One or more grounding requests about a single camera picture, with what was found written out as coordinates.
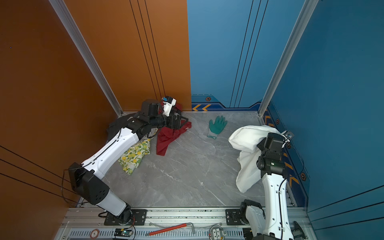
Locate green work glove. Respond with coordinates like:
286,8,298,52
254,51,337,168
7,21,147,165
207,116,228,139

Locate black digital caliper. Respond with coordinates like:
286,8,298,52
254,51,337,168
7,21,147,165
292,221,308,240

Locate right silver corner post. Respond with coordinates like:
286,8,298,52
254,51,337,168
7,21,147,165
258,0,319,117

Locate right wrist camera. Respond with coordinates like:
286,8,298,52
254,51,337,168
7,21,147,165
282,131,295,142

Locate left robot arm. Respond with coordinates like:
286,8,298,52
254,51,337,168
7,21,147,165
67,96,188,224

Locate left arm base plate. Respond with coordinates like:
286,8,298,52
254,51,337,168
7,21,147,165
104,209,148,226

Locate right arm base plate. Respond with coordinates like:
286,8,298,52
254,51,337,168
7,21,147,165
225,209,244,226

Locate red handled hex key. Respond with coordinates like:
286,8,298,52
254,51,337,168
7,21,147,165
145,223,196,237

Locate red white round sticker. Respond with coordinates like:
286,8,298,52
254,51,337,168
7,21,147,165
90,229,100,240

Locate green circuit board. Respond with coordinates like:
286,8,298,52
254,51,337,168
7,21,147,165
113,228,134,240

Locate dark red cloth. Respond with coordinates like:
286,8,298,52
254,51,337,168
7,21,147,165
156,103,192,156

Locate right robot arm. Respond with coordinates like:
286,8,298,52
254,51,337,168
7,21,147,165
243,133,294,240

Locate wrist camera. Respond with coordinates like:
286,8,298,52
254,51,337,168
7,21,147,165
282,131,295,142
162,96,177,117

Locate small white connector block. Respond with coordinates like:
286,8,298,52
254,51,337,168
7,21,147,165
209,225,227,240

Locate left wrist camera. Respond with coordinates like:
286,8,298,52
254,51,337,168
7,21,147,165
162,96,177,117

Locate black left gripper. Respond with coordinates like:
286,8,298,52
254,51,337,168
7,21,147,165
149,112,189,131

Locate white cloth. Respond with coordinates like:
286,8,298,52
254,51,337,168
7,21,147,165
229,125,281,193

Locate silver aluminium corner post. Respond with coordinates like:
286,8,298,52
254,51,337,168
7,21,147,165
49,0,124,117

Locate lemon print cloth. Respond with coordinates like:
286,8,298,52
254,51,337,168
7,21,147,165
118,139,151,175

